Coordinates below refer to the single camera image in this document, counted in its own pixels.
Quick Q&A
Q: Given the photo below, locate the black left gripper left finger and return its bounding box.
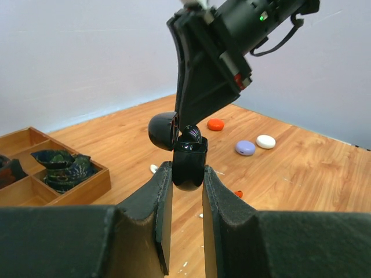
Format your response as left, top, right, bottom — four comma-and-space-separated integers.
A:
1, 162, 172, 277

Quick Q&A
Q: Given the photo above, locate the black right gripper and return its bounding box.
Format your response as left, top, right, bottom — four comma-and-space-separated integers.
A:
166, 7, 252, 130

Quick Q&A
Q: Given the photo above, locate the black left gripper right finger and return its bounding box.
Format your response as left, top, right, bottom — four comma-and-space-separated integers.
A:
202, 167, 370, 277

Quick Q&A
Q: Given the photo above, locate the lilac earbud charging case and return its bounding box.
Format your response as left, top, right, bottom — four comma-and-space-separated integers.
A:
235, 140, 256, 156

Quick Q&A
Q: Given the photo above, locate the black earbud charging case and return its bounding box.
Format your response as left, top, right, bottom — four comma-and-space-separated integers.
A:
148, 112, 208, 191

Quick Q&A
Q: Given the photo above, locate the black earbud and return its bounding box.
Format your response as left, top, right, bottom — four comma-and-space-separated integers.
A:
181, 125, 202, 143

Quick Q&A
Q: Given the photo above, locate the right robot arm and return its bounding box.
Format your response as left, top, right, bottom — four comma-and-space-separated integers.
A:
166, 1, 320, 130

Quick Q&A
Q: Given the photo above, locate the orange earbud charging case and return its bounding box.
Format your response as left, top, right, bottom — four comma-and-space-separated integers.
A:
207, 119, 224, 131

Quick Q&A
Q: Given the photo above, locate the white earbud charging case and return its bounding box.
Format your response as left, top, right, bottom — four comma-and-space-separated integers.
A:
256, 134, 276, 149

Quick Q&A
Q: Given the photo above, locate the orange earbud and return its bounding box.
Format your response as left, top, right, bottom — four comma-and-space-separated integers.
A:
235, 191, 243, 198

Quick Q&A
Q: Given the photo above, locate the white earbud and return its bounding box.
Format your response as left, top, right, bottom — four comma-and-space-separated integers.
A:
150, 164, 158, 174

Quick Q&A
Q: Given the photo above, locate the dark rolled necktie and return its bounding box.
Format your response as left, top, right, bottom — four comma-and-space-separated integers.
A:
31, 149, 98, 194

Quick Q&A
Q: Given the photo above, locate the wooden compartment tray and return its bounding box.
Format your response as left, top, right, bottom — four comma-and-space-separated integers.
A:
1, 127, 111, 207

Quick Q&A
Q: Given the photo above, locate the red patterned rolled necktie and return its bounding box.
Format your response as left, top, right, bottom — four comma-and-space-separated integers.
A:
0, 155, 28, 189

